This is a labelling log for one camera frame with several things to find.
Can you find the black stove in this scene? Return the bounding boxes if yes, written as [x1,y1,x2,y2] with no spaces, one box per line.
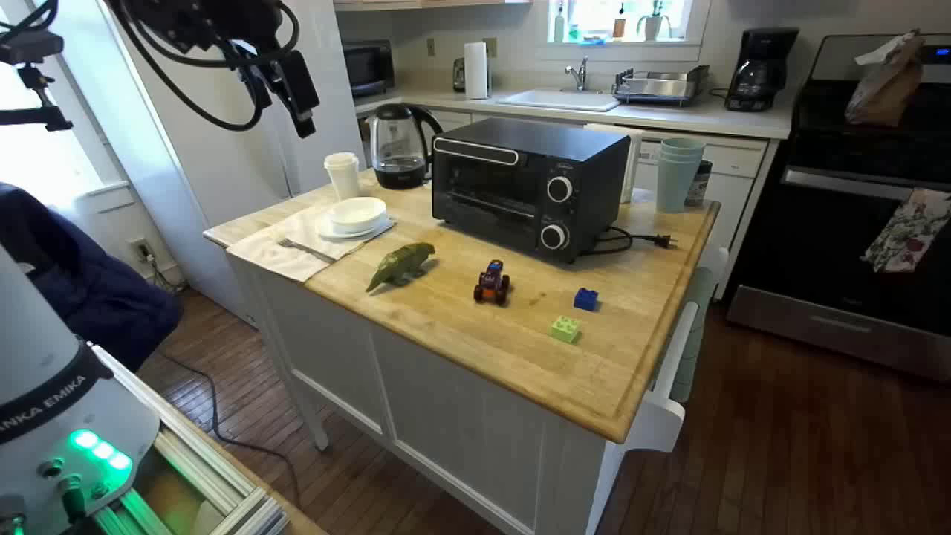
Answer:
[726,30,951,387]

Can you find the teal hanging towel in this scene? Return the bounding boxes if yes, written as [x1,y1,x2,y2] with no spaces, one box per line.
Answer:
[669,262,723,405]

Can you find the stacked teal cups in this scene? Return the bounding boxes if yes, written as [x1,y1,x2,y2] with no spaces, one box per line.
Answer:
[654,137,710,217]

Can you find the white kitchen island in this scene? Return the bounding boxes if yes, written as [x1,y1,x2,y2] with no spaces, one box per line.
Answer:
[202,170,735,535]

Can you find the black microwave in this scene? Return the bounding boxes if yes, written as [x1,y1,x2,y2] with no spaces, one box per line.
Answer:
[343,38,400,105]

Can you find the floral dish towel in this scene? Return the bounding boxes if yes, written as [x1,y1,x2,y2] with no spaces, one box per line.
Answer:
[860,183,951,275]

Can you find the beige cloth mat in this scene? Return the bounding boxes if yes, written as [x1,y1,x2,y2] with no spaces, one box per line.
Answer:
[223,203,400,289]

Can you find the silver utensil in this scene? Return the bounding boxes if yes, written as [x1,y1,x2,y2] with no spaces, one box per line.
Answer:
[276,234,343,268]

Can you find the white sink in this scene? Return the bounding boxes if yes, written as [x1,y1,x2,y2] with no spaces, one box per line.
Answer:
[498,87,625,116]

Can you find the dark blue cloth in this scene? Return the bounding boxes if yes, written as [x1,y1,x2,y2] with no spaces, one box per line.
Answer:
[0,180,187,374]

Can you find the brown paper bag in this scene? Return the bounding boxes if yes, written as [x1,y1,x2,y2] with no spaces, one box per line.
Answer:
[841,26,929,134]

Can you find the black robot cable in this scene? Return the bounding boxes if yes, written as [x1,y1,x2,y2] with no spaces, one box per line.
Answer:
[104,0,275,134]

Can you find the glass electric kettle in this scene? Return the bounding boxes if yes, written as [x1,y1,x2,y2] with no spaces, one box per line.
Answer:
[356,100,446,194]

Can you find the aluminium robot stand frame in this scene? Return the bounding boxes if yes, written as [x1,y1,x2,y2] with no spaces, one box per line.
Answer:
[92,338,293,535]

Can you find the black coffee maker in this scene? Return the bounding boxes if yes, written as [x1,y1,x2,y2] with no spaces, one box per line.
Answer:
[723,24,804,116]

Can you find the red toy car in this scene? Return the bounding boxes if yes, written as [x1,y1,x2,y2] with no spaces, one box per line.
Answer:
[469,255,518,310]

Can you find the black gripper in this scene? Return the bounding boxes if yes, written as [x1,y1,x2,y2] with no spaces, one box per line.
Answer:
[147,0,324,139]

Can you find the black camera on tripod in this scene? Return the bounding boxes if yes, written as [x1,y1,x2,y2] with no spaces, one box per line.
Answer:
[0,0,79,134]

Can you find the black toaster oven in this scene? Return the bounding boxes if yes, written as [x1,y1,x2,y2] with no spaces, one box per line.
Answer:
[428,116,636,268]

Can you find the silver dish rack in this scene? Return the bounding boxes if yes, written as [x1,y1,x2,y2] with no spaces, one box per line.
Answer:
[614,63,715,109]

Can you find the black cable on floor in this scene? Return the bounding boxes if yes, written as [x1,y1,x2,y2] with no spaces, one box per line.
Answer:
[159,350,306,510]

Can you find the white plates stack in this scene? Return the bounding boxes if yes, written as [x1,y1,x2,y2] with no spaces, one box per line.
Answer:
[315,194,400,247]

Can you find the chrome faucet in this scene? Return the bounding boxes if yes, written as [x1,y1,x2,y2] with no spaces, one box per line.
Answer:
[563,53,594,94]

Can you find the white cup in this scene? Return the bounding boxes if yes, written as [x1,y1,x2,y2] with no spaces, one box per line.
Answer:
[322,148,367,203]

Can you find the white paper towel roll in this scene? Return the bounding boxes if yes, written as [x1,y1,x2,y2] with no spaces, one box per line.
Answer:
[462,38,495,105]

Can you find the green toy block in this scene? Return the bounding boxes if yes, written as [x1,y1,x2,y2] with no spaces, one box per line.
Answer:
[547,313,585,348]

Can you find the black oven power cord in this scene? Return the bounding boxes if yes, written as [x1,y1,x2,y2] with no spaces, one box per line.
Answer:
[593,223,682,259]

